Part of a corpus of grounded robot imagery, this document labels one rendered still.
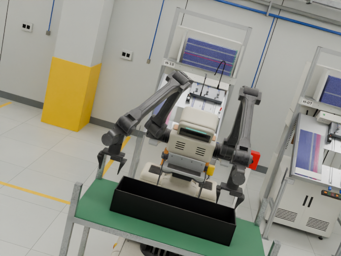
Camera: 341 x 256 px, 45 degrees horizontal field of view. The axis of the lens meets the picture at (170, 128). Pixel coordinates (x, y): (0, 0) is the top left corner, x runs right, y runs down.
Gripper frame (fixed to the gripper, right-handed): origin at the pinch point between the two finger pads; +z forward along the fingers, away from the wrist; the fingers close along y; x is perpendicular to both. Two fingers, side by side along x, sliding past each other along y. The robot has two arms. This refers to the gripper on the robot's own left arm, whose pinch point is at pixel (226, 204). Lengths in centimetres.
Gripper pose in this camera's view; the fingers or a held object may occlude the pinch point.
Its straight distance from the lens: 195.8
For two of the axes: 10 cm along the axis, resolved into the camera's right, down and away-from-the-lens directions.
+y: 9.6, 2.8, -0.4
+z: -2.7, 9.3, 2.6
